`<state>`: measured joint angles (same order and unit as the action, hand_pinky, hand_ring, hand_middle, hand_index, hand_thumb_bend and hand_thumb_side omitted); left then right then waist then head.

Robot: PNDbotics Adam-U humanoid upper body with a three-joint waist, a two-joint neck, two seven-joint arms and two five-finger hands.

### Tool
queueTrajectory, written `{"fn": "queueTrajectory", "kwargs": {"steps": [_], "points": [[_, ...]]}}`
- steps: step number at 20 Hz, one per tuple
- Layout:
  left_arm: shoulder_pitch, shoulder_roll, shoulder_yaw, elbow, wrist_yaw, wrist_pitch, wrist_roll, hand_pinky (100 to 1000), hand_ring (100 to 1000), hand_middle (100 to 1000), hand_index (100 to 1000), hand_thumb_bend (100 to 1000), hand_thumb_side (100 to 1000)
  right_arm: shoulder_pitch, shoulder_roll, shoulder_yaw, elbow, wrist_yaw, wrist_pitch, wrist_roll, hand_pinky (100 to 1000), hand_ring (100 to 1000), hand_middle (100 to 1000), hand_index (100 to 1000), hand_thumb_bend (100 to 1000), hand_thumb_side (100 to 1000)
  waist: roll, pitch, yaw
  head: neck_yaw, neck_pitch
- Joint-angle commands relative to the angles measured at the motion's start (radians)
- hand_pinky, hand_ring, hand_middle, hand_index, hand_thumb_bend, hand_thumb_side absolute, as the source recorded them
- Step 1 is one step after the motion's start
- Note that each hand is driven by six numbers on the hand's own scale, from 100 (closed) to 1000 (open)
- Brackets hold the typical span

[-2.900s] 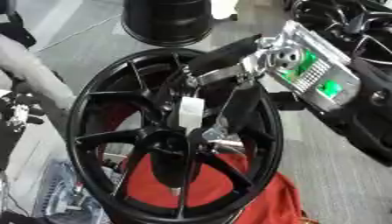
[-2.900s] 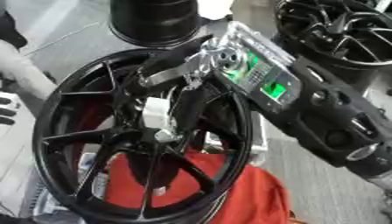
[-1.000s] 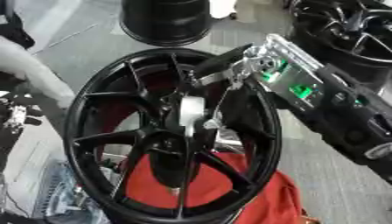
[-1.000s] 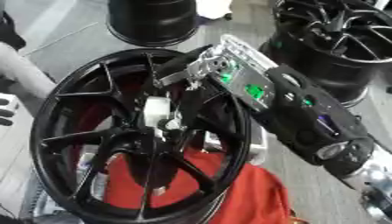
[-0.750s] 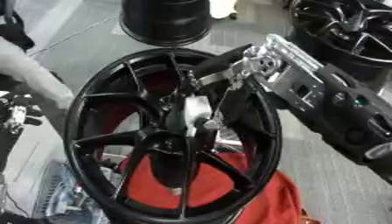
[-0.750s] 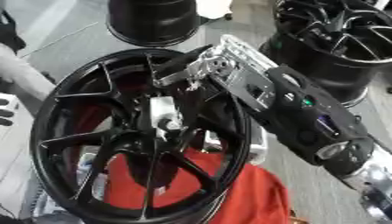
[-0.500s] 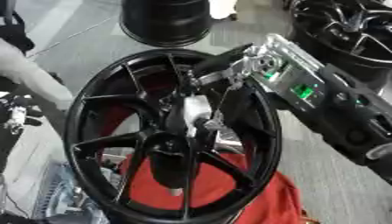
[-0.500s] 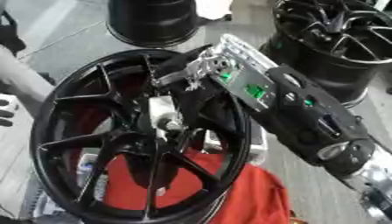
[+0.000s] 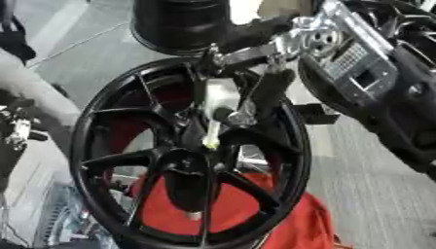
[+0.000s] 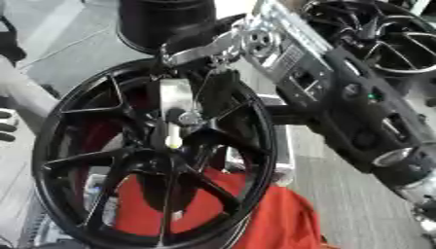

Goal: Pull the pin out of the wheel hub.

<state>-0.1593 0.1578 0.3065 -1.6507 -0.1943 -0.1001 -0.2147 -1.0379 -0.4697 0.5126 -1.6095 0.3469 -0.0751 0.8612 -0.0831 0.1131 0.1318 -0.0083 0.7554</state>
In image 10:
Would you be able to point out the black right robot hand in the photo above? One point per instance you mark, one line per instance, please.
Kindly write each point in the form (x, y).
(200, 35)

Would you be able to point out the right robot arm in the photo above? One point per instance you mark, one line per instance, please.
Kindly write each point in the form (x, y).
(363, 107)

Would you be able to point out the white pin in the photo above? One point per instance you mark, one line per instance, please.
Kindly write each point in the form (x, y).
(174, 140)

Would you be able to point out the black spoked wheel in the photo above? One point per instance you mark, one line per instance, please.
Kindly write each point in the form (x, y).
(85, 159)

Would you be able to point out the black wheel with silver spokes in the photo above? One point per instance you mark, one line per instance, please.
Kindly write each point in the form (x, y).
(397, 48)

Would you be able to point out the black round drum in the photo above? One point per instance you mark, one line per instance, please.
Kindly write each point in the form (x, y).
(164, 22)

